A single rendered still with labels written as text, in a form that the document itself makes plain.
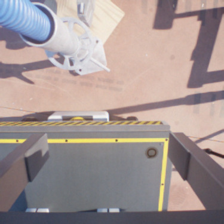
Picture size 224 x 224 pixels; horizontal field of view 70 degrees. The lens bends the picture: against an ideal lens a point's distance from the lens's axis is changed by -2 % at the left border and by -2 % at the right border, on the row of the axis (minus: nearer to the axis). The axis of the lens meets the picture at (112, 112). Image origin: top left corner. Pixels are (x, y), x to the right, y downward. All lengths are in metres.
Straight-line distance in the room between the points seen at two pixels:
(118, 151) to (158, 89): 0.42
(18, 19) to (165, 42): 0.72
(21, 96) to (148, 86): 0.63
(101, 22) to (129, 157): 0.58
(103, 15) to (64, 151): 0.59
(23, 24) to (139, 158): 0.48
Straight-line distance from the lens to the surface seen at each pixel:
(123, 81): 0.81
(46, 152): 0.17
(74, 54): 0.43
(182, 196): 1.16
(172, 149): 0.16
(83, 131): 0.53
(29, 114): 0.93
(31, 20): 0.22
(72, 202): 0.68
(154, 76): 0.83
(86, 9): 0.57
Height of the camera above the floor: 0.81
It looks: 76 degrees down
